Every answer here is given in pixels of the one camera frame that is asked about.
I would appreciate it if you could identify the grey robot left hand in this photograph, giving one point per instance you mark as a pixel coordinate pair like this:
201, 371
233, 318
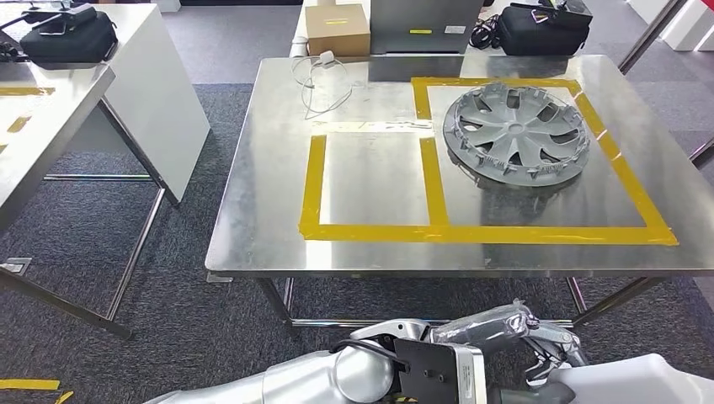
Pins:
491, 326

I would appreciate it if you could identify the black equipment bag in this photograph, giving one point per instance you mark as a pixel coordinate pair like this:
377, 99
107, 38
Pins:
535, 36
67, 44

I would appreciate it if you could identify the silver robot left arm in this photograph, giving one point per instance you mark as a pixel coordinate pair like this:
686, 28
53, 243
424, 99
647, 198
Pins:
312, 379

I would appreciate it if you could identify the grey metal case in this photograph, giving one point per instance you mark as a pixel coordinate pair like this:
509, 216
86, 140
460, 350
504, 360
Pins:
424, 22

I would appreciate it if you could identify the metal floor plate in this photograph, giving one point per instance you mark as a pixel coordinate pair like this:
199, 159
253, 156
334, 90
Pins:
15, 266

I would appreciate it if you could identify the yellow floor tape strip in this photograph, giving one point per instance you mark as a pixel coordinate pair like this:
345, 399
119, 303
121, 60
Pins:
28, 385

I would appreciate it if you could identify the yellow tape on workbench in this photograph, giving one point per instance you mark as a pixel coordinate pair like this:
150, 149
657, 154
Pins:
435, 184

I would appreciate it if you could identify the white plastic car part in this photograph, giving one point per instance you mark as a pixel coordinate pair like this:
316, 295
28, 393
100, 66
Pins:
641, 385

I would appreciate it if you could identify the grey wheel hubcap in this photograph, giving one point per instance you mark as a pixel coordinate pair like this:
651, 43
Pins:
516, 131

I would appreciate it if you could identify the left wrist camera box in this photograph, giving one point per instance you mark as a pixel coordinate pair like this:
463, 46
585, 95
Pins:
429, 373

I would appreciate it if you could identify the white cabinet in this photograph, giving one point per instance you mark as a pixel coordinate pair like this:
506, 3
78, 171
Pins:
686, 28

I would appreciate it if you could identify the steel workbench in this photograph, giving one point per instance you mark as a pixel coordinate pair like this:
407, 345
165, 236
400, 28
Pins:
268, 167

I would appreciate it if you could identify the cardboard box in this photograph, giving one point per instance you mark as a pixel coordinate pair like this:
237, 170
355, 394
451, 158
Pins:
337, 28

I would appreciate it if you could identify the steel table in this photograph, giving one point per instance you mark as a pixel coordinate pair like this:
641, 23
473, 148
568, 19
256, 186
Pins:
44, 139

